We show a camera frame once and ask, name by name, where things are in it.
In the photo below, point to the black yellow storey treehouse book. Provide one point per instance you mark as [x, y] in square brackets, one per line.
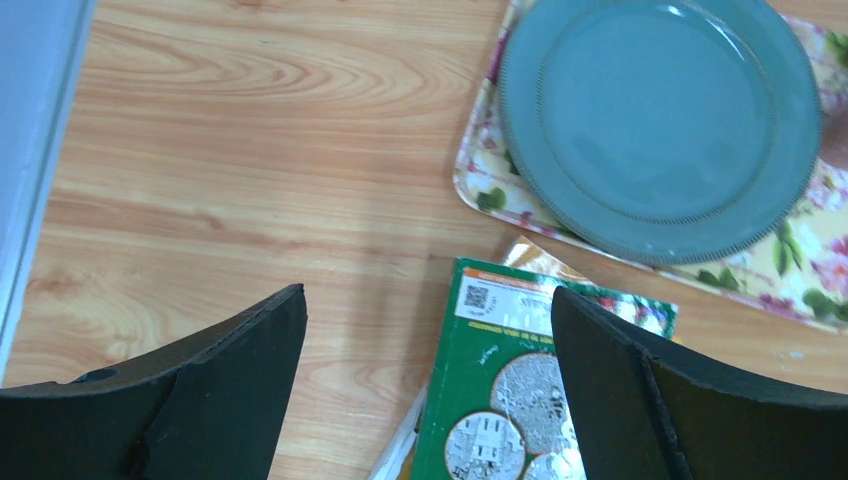
[396, 459]

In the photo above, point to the teal ceramic plate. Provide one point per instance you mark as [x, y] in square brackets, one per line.
[662, 132]

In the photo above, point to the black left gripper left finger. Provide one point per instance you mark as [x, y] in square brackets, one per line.
[208, 406]

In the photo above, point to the floral serving tray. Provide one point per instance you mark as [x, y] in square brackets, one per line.
[799, 271]

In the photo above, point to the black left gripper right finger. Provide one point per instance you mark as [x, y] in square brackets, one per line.
[645, 407]

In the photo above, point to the green paperback book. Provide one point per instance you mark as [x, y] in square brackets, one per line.
[496, 406]

